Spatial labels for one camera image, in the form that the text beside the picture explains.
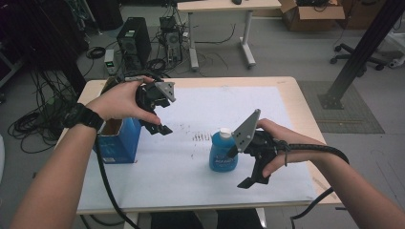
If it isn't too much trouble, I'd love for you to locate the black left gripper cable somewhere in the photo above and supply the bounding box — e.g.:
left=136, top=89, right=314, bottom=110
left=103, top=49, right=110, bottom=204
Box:
left=94, top=135, right=141, bottom=229

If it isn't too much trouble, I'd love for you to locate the person's right hand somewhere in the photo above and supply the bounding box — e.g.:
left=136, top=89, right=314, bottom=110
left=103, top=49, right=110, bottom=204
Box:
left=256, top=117, right=323, bottom=178

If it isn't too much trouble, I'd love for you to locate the white table mat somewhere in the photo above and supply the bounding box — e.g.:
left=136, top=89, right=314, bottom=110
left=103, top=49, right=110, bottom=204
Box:
left=76, top=85, right=319, bottom=212

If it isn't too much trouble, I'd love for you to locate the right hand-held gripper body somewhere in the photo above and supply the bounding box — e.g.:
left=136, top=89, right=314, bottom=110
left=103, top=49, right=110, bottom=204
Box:
left=231, top=108, right=289, bottom=179

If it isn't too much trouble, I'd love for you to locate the blue bottle with white cap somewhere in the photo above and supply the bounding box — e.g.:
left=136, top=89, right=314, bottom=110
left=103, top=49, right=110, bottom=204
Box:
left=208, top=127, right=240, bottom=174

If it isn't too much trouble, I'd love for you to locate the black curtain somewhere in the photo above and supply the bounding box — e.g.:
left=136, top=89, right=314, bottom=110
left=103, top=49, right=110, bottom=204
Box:
left=0, top=0, right=90, bottom=96

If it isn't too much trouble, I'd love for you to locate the small silver power supply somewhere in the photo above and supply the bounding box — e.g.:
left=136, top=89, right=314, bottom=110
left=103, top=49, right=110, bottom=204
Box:
left=103, top=48, right=117, bottom=76

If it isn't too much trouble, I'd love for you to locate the black office chair base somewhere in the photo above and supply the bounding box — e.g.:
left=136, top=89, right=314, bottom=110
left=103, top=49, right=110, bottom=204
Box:
left=330, top=42, right=387, bottom=72

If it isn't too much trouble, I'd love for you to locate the thin black floor cable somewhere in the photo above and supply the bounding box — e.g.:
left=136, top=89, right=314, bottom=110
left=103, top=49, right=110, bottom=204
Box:
left=194, top=23, right=238, bottom=45

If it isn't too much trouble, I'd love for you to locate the black computer tower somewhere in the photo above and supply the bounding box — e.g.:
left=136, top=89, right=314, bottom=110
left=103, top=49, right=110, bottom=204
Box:
left=116, top=16, right=153, bottom=73

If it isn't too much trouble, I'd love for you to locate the black wristwatch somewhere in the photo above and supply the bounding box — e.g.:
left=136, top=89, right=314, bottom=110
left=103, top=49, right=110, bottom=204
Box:
left=61, top=102, right=106, bottom=132

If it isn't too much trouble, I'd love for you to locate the coiled black cable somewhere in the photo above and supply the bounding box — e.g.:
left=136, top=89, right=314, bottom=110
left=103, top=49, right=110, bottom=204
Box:
left=85, top=46, right=107, bottom=60

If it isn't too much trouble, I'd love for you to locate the black braided right gripper cable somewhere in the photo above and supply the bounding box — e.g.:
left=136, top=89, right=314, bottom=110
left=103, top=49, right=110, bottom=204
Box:
left=276, top=139, right=351, bottom=229

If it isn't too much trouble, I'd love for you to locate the black metal post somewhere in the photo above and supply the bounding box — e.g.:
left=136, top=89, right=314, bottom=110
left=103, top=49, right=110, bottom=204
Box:
left=316, top=0, right=405, bottom=111

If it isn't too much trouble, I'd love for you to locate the person's left hand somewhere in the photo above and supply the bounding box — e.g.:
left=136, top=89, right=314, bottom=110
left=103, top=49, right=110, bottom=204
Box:
left=86, top=75, right=162, bottom=126

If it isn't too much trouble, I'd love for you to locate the tangle of black floor cables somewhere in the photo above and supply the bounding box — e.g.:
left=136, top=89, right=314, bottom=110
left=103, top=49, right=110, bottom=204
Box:
left=7, top=68, right=88, bottom=155

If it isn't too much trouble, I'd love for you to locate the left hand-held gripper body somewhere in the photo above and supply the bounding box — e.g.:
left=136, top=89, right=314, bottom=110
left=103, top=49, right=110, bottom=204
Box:
left=135, top=81, right=177, bottom=114

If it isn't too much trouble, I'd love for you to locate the grey floor mat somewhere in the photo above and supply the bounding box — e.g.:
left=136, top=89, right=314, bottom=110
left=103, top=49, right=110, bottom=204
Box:
left=297, top=80, right=386, bottom=135

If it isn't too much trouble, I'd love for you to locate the open computer case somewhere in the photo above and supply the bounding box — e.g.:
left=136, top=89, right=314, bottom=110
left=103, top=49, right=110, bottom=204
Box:
left=159, top=15, right=184, bottom=67

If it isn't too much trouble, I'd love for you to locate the open cardboard box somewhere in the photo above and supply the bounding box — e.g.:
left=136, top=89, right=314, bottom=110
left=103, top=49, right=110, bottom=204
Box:
left=279, top=0, right=346, bottom=32

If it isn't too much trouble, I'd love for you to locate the blue cardboard box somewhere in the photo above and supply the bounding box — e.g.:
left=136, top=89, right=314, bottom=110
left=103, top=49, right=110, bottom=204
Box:
left=95, top=116, right=143, bottom=165

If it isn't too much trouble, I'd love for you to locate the light wooden desk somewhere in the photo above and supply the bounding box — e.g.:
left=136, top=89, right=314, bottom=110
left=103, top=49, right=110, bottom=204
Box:
left=176, top=0, right=283, bottom=72

